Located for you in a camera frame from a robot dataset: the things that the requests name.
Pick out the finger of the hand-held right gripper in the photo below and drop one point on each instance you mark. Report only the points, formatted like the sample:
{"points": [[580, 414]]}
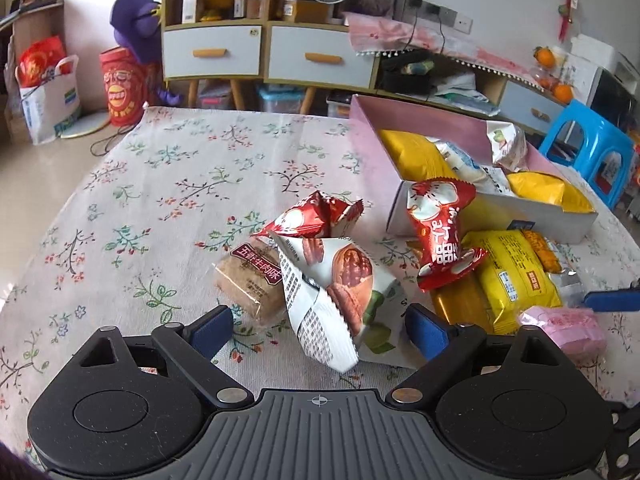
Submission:
{"points": [[615, 300], [627, 435]]}

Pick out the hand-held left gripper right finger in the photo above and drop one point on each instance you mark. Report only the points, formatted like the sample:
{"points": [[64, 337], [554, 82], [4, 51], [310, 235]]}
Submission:
{"points": [[425, 332]]}

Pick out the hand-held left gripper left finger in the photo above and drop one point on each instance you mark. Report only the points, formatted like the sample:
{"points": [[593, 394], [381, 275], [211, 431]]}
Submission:
{"points": [[212, 330]]}

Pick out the golden ribbed snack packet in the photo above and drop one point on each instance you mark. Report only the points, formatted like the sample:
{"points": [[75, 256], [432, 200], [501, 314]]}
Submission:
{"points": [[460, 307]]}

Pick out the pink wafer packet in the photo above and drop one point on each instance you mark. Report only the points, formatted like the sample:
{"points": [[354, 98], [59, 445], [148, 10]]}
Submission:
{"points": [[565, 332]]}

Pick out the clear biscuit packet red label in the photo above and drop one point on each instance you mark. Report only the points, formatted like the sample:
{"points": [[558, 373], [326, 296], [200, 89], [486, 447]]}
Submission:
{"points": [[247, 280]]}

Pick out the orange cracker packet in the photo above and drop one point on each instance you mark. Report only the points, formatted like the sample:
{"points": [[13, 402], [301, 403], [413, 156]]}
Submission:
{"points": [[542, 252]]}

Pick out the yellow packet dark label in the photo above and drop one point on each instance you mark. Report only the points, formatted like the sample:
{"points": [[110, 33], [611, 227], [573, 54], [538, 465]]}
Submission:
{"points": [[510, 280]]}

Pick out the red flower-print snack packet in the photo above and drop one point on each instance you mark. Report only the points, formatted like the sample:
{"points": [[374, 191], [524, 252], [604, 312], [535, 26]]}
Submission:
{"points": [[300, 217], [346, 215], [442, 230]]}

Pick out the walnut print white packet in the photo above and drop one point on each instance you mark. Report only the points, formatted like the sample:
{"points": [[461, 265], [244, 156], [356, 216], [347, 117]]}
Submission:
{"points": [[330, 285]]}

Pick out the large yellow snack packet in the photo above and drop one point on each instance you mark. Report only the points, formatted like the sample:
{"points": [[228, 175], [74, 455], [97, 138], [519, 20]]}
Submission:
{"points": [[550, 190], [415, 155]]}

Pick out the white bread packet blue print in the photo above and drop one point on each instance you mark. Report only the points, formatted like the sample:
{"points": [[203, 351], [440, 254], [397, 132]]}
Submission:
{"points": [[470, 165]]}

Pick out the white packet green logo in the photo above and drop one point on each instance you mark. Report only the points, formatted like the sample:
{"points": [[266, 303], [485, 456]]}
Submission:
{"points": [[507, 145]]}

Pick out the pink cardboard box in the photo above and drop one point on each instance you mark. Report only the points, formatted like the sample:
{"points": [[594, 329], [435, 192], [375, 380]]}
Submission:
{"points": [[370, 150]]}

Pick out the blue plastic stool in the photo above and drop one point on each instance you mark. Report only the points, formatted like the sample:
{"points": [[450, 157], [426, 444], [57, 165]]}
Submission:
{"points": [[595, 135]]}

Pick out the orange fruit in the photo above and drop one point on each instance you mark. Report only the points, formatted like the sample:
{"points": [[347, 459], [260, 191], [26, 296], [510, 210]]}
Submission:
{"points": [[563, 92], [544, 56]]}

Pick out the pale blue drawer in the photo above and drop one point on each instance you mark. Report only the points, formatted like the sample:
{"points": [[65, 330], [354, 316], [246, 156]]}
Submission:
{"points": [[320, 72], [210, 67], [525, 102]]}

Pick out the white appliance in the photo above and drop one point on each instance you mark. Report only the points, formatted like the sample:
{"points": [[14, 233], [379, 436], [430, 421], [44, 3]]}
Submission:
{"points": [[595, 70]]}

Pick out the bag of oranges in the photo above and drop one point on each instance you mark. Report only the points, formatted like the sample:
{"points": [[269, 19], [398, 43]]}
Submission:
{"points": [[545, 77]]}

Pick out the clear storage box blue lid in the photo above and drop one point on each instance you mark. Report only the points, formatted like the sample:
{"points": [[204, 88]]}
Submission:
{"points": [[280, 100]]}

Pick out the white round floor base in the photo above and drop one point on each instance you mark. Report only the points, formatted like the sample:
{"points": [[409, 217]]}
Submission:
{"points": [[82, 127]]}

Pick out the pile of white papers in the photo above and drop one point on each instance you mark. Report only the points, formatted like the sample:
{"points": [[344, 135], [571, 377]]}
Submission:
{"points": [[462, 90]]}

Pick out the black box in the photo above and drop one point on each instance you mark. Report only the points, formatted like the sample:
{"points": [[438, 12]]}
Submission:
{"points": [[405, 77]]}

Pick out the red cartoon bucket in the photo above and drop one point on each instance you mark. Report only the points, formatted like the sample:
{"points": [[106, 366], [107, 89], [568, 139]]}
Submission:
{"points": [[122, 90]]}

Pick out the white shopping bag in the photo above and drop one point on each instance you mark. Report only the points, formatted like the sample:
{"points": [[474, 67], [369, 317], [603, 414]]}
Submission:
{"points": [[50, 110]]}

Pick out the pink tasselled cloth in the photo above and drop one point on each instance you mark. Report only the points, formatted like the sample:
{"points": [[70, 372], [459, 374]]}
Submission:
{"points": [[380, 32]]}

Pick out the red gold gift bag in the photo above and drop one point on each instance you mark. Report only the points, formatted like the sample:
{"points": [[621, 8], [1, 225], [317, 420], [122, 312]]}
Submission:
{"points": [[37, 65]]}

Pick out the purple plush toy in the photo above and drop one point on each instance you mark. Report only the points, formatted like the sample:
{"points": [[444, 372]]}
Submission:
{"points": [[135, 20]]}

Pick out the small white carton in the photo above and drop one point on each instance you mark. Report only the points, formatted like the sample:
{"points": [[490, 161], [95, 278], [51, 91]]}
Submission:
{"points": [[190, 7]]}

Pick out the wooden drawer cabinet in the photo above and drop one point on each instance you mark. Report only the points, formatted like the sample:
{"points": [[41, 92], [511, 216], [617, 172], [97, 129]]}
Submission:
{"points": [[320, 22]]}

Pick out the yellow plush item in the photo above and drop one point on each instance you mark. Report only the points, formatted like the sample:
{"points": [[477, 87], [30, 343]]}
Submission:
{"points": [[217, 2]]}

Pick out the brown cardboard box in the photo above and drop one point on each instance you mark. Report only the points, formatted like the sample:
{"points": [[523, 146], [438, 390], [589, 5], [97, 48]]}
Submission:
{"points": [[305, 11]]}

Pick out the wooden desk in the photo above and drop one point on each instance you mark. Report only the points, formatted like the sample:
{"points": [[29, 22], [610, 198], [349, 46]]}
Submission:
{"points": [[30, 15]]}

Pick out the wall power outlets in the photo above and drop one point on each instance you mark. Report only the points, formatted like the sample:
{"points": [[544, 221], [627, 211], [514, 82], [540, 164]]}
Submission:
{"points": [[445, 12]]}

